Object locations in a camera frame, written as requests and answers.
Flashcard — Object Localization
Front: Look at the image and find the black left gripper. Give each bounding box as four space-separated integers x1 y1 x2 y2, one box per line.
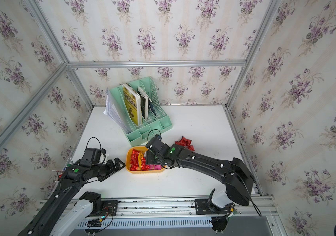
90 157 126 182

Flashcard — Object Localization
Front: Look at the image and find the pink tea bag packet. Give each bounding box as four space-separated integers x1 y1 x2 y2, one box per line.
149 165 162 171

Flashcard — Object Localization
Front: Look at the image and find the yellow tea bag packet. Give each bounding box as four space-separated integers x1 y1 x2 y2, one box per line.
138 151 145 171

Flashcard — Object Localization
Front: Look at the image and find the red foil tea bag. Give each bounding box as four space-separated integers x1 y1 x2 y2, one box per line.
130 149 140 166
175 136 195 151
130 162 141 172
141 160 149 171

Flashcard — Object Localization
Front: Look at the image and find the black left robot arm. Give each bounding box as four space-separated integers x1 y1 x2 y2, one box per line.
19 147 126 236

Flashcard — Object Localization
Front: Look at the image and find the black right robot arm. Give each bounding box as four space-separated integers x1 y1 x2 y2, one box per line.
145 135 255 208

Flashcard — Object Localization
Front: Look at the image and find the yellow plastic storage box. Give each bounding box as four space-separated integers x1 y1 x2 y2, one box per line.
126 146 164 174

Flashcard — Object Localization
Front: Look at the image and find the mint green file organizer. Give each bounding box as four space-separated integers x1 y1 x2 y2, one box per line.
110 77 173 147

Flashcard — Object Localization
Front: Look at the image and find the dark blue book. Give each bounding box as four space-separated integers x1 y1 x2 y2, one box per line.
148 99 156 116

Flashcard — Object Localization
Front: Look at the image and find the black white book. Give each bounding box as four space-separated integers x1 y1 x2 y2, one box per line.
137 87 150 120

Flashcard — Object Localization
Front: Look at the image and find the white paper stack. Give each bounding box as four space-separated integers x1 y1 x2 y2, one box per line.
104 89 132 134

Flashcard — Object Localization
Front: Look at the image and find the yellow cover book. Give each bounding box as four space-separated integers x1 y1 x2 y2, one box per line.
122 84 142 126

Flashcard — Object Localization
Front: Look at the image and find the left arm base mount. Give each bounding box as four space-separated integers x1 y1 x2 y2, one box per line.
79 191 119 231

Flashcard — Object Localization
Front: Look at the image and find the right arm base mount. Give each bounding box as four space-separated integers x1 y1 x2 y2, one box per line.
192 189 237 234

